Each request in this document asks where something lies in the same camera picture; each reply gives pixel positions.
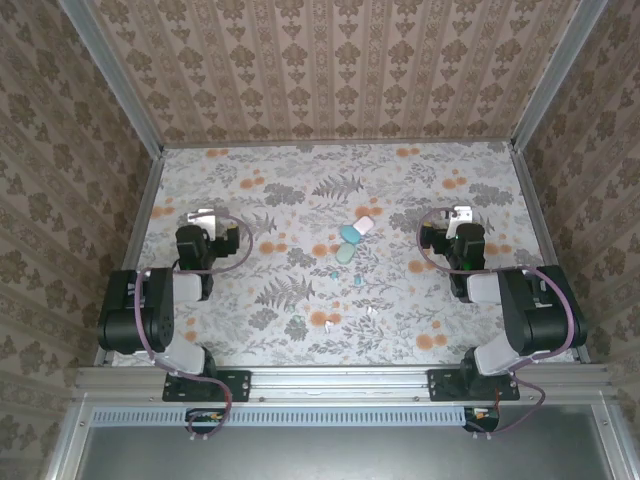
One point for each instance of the aluminium frame upright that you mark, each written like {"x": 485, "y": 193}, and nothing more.
{"x": 65, "y": 435}
{"x": 617, "y": 440}

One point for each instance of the aluminium table side rail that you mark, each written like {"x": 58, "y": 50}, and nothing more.
{"x": 530, "y": 200}
{"x": 145, "y": 200}

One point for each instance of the grey metal sheet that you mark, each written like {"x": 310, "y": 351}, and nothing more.
{"x": 350, "y": 455}

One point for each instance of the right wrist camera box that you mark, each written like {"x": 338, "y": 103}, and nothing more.
{"x": 462, "y": 214}

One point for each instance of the aluminium table end rail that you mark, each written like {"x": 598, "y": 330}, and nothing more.
{"x": 325, "y": 142}

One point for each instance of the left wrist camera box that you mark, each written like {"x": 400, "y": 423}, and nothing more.
{"x": 202, "y": 217}

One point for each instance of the aluminium frame corner post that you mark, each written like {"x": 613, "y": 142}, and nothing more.
{"x": 555, "y": 75}
{"x": 115, "y": 75}

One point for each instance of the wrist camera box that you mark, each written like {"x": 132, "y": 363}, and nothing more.
{"x": 202, "y": 217}
{"x": 462, "y": 214}

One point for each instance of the blue earbud charging case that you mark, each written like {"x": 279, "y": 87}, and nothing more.
{"x": 350, "y": 234}

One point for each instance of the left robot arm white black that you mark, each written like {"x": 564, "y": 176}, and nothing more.
{"x": 125, "y": 310}

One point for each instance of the green earbud charging case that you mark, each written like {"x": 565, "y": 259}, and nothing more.
{"x": 345, "y": 254}

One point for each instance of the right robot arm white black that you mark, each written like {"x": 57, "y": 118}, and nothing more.
{"x": 540, "y": 320}

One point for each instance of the long aluminium base rail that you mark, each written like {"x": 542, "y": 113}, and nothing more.
{"x": 340, "y": 382}

